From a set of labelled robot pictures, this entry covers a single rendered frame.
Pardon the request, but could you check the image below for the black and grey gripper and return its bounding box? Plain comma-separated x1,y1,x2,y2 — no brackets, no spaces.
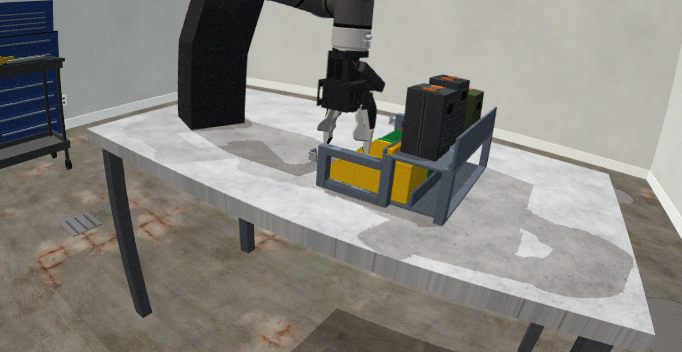
317,47,377,154

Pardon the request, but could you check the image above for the green open bin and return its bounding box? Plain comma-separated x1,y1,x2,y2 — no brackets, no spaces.
378,129,435,179

